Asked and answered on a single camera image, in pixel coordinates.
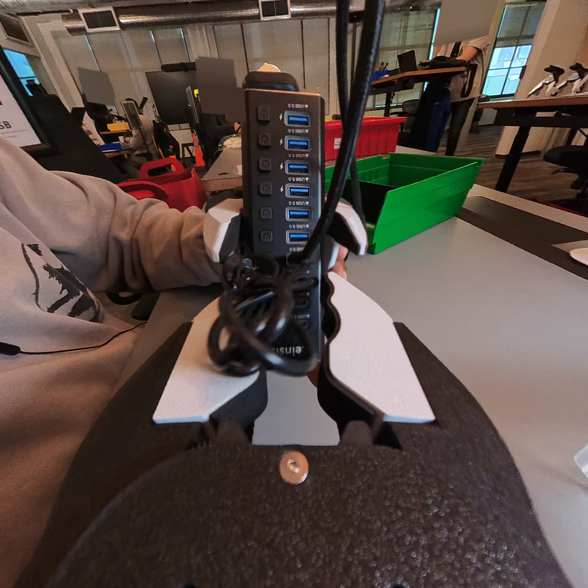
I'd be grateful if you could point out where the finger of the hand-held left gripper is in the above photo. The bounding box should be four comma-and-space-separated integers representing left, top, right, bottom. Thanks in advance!
203, 198, 244, 263
328, 200, 369, 257

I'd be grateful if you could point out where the white sign board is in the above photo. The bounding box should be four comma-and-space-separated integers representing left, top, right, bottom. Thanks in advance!
0, 46, 49, 149

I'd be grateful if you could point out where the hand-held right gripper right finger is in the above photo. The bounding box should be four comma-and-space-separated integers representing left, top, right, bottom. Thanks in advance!
317, 272, 436, 437

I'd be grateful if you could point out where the brown top standing desk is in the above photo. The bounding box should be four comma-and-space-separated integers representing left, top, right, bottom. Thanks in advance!
370, 64, 481, 157

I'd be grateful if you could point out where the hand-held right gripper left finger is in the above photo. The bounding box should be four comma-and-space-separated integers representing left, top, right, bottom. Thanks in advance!
152, 294, 269, 435

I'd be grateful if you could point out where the red tote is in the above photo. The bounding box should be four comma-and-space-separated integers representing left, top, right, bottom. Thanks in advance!
116, 180, 171, 203
138, 157, 208, 212

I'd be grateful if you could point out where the window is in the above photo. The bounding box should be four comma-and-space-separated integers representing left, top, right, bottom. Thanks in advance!
482, 43, 533, 97

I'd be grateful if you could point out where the black grey device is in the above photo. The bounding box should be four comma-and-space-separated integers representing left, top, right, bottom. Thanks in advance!
527, 65, 565, 98
558, 62, 588, 92

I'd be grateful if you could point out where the large black screen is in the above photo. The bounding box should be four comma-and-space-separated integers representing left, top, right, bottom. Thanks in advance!
145, 69, 198, 126

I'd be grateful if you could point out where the green plastic bin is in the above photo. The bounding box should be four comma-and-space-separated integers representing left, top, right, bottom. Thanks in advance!
325, 153, 486, 255

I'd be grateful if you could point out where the black divider panel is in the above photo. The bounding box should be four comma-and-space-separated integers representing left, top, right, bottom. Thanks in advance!
356, 180, 392, 232

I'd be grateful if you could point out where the black cable with orange plugs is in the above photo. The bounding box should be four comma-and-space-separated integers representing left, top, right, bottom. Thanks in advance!
208, 0, 386, 376

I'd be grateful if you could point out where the black office chair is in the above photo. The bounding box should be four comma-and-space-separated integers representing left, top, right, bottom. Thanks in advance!
543, 145, 588, 203

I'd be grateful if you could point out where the black multi-port usb hub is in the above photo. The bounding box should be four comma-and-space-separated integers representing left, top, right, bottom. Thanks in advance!
242, 87, 327, 375

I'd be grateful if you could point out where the thin black wire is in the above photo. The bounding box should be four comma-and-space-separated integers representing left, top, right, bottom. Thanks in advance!
0, 322, 148, 356

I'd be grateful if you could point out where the red plastic bin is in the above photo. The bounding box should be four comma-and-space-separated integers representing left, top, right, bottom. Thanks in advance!
324, 116, 407, 161

